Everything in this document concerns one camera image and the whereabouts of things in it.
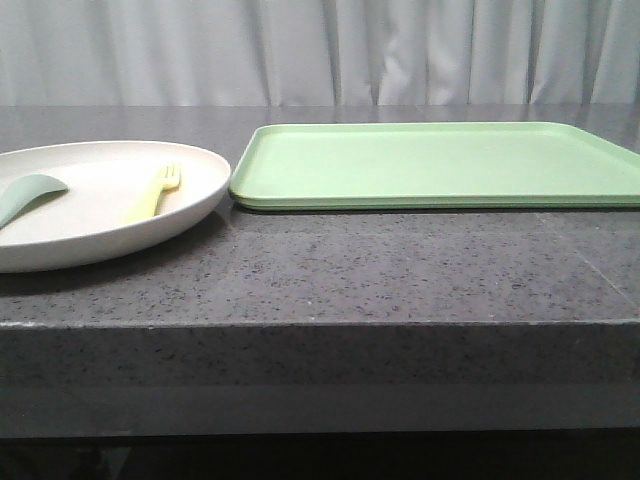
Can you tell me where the grey pleated curtain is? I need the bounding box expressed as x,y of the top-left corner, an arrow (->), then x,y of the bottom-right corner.
1,1 -> 639,106

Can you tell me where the cream round plate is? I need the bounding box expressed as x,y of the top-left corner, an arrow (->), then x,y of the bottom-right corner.
1,141 -> 231,273

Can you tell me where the light green serving tray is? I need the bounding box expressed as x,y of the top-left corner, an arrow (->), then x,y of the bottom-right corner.
229,122 -> 639,211

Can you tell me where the yellow plastic fork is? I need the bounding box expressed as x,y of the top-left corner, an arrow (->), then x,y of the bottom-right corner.
120,163 -> 181,225

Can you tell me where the sage green plastic spoon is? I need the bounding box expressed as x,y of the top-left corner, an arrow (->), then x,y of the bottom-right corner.
1,174 -> 68,227

